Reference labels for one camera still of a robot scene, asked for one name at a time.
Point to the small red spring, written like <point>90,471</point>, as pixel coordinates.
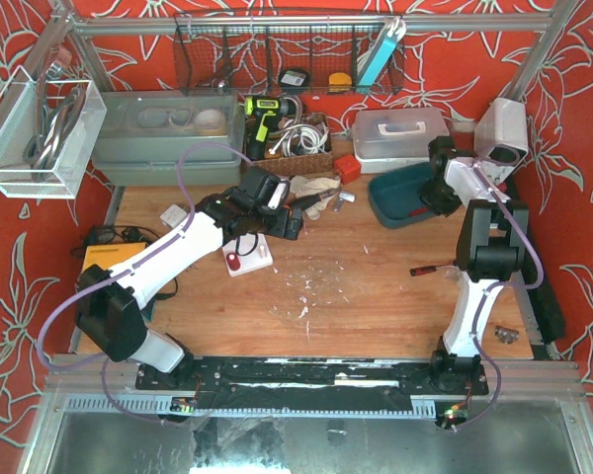
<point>417,211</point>

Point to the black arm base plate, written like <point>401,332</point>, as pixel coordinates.
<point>310,385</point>

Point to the white clear lidded case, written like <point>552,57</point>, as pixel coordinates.
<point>385,140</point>

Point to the small red box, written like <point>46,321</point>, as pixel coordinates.
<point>347,168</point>

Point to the small metal fitting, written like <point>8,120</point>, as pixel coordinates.
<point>506,335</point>

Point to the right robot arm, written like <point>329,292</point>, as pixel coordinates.
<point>490,249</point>

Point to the white peg fixture board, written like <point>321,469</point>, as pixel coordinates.
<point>253,251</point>

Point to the wicker basket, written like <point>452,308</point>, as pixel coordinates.
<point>308,164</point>

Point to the black orange screwdriver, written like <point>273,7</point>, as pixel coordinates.
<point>311,200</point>

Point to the black wire wall basket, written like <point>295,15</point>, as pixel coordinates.
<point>244,51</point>

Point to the grey plastic storage box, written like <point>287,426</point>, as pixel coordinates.
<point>144,134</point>

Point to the blue white booklet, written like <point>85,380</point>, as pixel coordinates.
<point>371,63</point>

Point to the white bench power supply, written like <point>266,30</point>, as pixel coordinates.
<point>500,139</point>

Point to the green black cordless drill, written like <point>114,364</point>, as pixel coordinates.
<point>266,112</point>

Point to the clear acrylic hanging bin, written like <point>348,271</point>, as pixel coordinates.
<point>47,135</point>

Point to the white plug adapter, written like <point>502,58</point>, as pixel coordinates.
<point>173,216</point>

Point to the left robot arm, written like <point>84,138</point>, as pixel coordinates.
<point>109,309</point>

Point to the teal plastic tray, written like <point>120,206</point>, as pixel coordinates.
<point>393,194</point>

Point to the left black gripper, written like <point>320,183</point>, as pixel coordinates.
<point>287,223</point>

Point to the beige work glove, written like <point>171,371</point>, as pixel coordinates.
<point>303,187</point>

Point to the orange teal power box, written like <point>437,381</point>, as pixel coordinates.
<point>108,255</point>

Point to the small metal bracket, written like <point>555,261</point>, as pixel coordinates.
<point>342,198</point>

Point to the red handled screwdriver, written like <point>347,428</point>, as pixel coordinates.
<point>425,270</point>

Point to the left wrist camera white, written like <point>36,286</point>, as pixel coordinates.
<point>279,196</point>

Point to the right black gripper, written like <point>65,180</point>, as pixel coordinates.
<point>438,196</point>

